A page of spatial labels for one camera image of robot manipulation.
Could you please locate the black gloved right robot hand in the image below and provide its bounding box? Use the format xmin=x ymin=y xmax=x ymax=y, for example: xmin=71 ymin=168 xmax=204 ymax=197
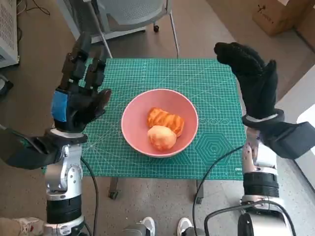
xmin=214 ymin=42 xmax=279 ymax=119

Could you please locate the round toy bread bun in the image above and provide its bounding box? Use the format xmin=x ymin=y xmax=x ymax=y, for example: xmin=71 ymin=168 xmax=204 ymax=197
xmin=147 ymin=125 xmax=178 ymax=151

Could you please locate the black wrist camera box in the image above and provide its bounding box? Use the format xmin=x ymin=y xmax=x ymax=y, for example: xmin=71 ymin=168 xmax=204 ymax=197
xmin=0 ymin=127 xmax=64 ymax=170
xmin=260 ymin=121 xmax=315 ymax=160

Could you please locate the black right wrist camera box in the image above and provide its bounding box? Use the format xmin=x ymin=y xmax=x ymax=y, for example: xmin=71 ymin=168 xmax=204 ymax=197
xmin=260 ymin=121 xmax=315 ymax=160

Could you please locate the white framed cabinet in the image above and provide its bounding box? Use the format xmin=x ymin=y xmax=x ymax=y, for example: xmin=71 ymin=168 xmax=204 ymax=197
xmin=56 ymin=0 xmax=146 ymax=46

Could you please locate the pink bowl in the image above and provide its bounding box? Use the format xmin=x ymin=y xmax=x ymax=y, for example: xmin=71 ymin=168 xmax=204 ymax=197
xmin=121 ymin=89 xmax=199 ymax=158

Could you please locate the white perforated cabinet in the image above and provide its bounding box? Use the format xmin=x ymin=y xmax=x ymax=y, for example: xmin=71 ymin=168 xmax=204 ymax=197
xmin=0 ymin=0 xmax=20 ymax=68

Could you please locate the black table leg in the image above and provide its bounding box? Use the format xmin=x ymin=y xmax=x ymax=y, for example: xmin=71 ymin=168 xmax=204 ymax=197
xmin=196 ymin=180 xmax=205 ymax=205
xmin=109 ymin=177 xmax=120 ymax=199

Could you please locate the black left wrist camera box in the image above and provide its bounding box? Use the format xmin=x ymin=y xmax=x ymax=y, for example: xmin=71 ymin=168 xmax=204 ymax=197
xmin=0 ymin=127 xmax=64 ymax=170

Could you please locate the green cutting mat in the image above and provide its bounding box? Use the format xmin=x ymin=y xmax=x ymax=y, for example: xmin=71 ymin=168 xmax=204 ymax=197
xmin=40 ymin=58 xmax=244 ymax=181

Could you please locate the white sneaker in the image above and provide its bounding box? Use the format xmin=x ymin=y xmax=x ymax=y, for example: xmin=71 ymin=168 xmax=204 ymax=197
xmin=177 ymin=217 xmax=194 ymax=236
xmin=140 ymin=216 xmax=156 ymax=236

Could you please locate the cardboard box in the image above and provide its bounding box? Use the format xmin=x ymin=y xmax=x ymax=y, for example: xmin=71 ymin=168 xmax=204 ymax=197
xmin=252 ymin=0 xmax=315 ymax=37
xmin=295 ymin=14 xmax=315 ymax=54

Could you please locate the long striped toy bread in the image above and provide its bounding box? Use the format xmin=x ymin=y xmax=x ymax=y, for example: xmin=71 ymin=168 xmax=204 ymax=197
xmin=147 ymin=107 xmax=185 ymax=138

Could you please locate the grey chair with metal legs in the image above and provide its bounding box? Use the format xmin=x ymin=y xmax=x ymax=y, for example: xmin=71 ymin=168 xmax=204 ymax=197
xmin=90 ymin=0 xmax=179 ymax=59

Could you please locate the person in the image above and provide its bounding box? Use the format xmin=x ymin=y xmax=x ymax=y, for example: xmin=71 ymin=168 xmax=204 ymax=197
xmin=0 ymin=216 xmax=47 ymax=236

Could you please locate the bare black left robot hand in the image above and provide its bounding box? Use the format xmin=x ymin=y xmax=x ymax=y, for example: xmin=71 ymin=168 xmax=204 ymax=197
xmin=51 ymin=31 xmax=113 ymax=133

